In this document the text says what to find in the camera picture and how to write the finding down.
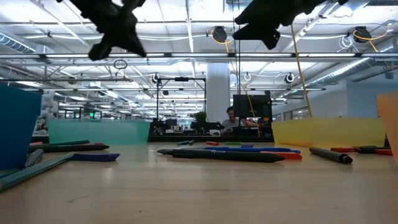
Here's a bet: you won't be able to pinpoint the white column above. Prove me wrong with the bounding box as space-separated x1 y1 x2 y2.
206 63 231 124

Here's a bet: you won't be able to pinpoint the black monitor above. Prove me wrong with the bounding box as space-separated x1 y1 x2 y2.
233 94 273 119

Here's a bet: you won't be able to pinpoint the orange translucent plastic bin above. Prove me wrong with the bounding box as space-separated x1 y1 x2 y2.
376 91 398 165

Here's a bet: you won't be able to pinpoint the blue pen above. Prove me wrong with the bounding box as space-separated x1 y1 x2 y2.
203 146 302 154

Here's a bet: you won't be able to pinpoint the yellow cable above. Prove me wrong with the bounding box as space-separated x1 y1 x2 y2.
290 24 313 119

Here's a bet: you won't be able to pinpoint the black pen white print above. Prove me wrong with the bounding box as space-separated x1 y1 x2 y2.
156 148 285 164

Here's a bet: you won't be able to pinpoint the black rig frame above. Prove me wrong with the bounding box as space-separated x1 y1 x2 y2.
155 76 207 123

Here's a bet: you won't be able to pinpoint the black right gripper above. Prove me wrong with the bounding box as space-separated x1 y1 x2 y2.
233 0 349 50

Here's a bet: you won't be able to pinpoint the black pen silver rings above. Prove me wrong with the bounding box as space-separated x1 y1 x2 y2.
29 143 111 154

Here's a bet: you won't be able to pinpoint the white robot figure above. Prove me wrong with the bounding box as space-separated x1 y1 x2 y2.
36 90 60 119

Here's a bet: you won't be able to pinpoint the yellow translucent plastic bin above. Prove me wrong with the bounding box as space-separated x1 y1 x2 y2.
271 117 387 149

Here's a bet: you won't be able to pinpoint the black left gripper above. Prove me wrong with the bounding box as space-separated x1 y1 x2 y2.
70 0 147 62

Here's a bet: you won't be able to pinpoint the teal translucent plastic bin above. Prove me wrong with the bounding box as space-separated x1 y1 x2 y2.
47 119 152 146

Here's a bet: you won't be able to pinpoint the green plant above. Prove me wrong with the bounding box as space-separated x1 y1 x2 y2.
190 111 208 124

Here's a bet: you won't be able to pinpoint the person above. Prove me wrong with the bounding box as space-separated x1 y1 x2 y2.
221 106 243 132

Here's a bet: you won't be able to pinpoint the blue plastic bin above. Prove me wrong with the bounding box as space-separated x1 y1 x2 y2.
0 85 43 170

